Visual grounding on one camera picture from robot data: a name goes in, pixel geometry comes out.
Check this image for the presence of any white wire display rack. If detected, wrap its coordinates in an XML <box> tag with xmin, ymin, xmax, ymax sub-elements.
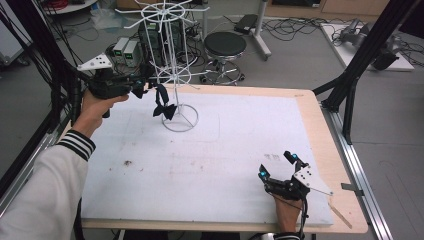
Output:
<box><xmin>114</xmin><ymin>0</ymin><xmax>212</xmax><ymax>134</ymax></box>

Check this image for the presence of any black round stool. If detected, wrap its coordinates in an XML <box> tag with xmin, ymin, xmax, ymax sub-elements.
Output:
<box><xmin>198</xmin><ymin>31</ymin><xmax>248</xmax><ymax>86</ymax></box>

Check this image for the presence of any grey robot device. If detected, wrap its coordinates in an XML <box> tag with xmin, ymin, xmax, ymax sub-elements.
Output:
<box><xmin>339</xmin><ymin>17</ymin><xmax>402</xmax><ymax>71</ymax></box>

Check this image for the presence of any white round table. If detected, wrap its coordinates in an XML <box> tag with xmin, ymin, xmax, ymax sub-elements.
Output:
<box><xmin>42</xmin><ymin>0</ymin><xmax>100</xmax><ymax>16</ymax></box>

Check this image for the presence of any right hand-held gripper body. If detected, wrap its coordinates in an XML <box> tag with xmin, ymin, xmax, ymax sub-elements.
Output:
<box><xmin>264</xmin><ymin>165</ymin><xmax>335</xmax><ymax>202</ymax></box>

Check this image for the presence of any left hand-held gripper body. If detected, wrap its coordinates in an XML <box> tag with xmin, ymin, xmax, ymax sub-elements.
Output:
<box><xmin>76</xmin><ymin>52</ymin><xmax>135</xmax><ymax>120</ymax></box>

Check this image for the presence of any grey power supply unit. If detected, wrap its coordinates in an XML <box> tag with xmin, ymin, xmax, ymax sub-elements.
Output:
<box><xmin>122</xmin><ymin>40</ymin><xmax>142</xmax><ymax>68</ymax></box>
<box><xmin>112</xmin><ymin>36</ymin><xmax>130</xmax><ymax>65</ymax></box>

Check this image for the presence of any white stand post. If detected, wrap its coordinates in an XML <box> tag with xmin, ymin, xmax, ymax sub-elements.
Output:
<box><xmin>250</xmin><ymin>0</ymin><xmax>273</xmax><ymax>62</ymax></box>

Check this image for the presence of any black bow tie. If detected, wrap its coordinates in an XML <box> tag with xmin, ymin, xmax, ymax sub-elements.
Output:
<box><xmin>152</xmin><ymin>82</ymin><xmax>179</xmax><ymax>122</ymax></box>

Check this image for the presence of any left hand-held gripper cable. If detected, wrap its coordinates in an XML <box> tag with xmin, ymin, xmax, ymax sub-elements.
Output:
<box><xmin>67</xmin><ymin>74</ymin><xmax>84</xmax><ymax>125</ymax></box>

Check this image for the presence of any person's right hand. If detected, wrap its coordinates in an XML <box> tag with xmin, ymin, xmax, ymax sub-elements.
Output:
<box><xmin>272</xmin><ymin>195</ymin><xmax>304</xmax><ymax>234</ymax></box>

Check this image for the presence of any hand-held gripper cable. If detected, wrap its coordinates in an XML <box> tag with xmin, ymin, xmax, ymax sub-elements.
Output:
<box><xmin>274</xmin><ymin>193</ymin><xmax>310</xmax><ymax>240</ymax></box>
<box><xmin>67</xmin><ymin>74</ymin><xmax>84</xmax><ymax>125</ymax></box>

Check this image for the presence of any metal clamp bracket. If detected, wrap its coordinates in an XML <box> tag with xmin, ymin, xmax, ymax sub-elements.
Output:
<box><xmin>340</xmin><ymin>181</ymin><xmax>365</xmax><ymax>198</ymax></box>

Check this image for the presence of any black flat box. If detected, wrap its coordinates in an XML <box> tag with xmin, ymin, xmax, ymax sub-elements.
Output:
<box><xmin>233</xmin><ymin>13</ymin><xmax>259</xmax><ymax>36</ymax></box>

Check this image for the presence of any black frame strut with cables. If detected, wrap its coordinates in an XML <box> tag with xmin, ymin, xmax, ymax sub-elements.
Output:
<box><xmin>0</xmin><ymin>0</ymin><xmax>98</xmax><ymax>198</ymax></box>

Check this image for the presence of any right hand-held gripper cable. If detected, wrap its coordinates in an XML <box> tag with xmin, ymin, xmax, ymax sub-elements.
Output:
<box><xmin>274</xmin><ymin>193</ymin><xmax>310</xmax><ymax>240</ymax></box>

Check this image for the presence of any aluminium rail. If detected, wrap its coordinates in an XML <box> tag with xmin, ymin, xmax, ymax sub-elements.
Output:
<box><xmin>319</xmin><ymin>102</ymin><xmax>396</xmax><ymax>240</ymax></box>
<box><xmin>0</xmin><ymin>109</ymin><xmax>73</xmax><ymax>218</ymax></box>

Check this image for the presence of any white floor board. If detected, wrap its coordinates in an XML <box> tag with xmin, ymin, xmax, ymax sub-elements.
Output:
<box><xmin>319</xmin><ymin>22</ymin><xmax>416</xmax><ymax>73</ymax></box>

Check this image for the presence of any thin wooden strip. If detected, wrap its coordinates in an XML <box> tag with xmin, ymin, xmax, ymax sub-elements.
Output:
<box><xmin>327</xmin><ymin>201</ymin><xmax>354</xmax><ymax>231</ymax></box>

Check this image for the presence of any black computer tower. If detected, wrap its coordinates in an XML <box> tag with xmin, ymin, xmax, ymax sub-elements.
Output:
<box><xmin>137</xmin><ymin>18</ymin><xmax>185</xmax><ymax>67</ymax></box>

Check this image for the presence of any tangle of black floor cables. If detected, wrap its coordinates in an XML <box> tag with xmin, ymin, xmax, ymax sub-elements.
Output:
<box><xmin>261</xmin><ymin>15</ymin><xmax>338</xmax><ymax>43</ymax></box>

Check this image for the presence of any person's left hand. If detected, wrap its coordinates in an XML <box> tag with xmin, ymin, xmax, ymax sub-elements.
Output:
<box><xmin>71</xmin><ymin>89</ymin><xmax>130</xmax><ymax>139</ymax></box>

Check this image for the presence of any white foam mat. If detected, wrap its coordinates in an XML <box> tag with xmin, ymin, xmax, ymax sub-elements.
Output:
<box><xmin>79</xmin><ymin>89</ymin><xmax>335</xmax><ymax>227</ymax></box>

